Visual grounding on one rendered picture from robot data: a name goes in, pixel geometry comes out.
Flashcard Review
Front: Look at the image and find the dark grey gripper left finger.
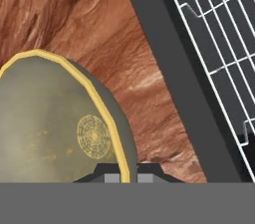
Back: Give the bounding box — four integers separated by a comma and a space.
73, 162, 122, 184

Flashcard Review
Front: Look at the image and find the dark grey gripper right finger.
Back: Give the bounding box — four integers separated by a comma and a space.
136, 163, 184, 184

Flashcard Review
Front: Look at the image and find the grey bowl with yellow rim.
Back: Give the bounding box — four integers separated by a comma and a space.
0, 48, 138, 184

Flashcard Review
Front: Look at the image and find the white wire rack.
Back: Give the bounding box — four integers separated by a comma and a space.
159, 0, 255, 184

